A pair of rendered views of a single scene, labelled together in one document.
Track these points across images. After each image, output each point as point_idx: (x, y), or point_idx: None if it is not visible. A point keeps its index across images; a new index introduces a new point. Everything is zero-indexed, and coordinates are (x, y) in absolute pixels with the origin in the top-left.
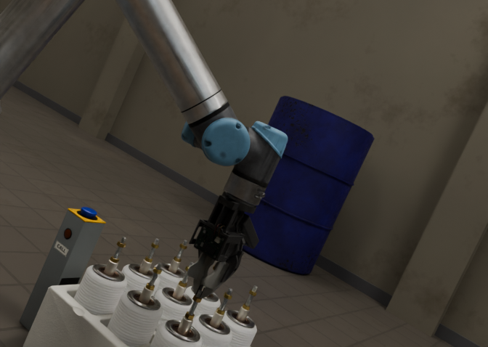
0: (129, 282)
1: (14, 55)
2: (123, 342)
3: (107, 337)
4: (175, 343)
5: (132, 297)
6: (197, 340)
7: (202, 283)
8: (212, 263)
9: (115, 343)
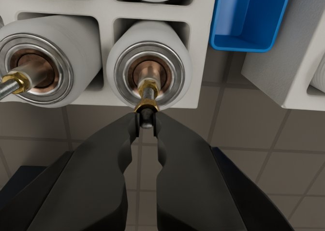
0: None
1: None
2: (92, 91)
3: (78, 103)
4: (165, 108)
5: (31, 95)
6: (184, 78)
7: (134, 128)
8: (125, 193)
9: (94, 104)
